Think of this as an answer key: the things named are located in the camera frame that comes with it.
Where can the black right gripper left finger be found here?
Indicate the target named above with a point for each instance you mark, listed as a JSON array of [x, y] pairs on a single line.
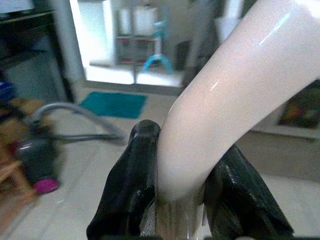
[[132, 172]]

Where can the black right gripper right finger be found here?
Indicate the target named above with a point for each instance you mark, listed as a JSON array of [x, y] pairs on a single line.
[[240, 197]]

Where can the teal floor mat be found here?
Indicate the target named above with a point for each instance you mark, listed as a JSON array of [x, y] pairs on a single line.
[[113, 104]]

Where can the grey canister vacuum cleaner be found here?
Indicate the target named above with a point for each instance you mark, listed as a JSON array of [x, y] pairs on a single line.
[[35, 155]]

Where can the framed colourful picture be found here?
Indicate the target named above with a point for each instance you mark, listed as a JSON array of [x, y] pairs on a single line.
[[301, 107]]

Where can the light blue standing tool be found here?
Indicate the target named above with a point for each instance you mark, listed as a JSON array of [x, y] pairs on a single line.
[[157, 50]]

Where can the white shelf unit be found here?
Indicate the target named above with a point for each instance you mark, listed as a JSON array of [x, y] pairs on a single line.
[[136, 32]]

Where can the black cabinet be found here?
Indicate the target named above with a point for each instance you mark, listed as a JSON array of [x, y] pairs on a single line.
[[27, 55]]

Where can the sliding glass door frame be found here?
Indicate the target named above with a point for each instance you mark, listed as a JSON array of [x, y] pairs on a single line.
[[135, 42]]

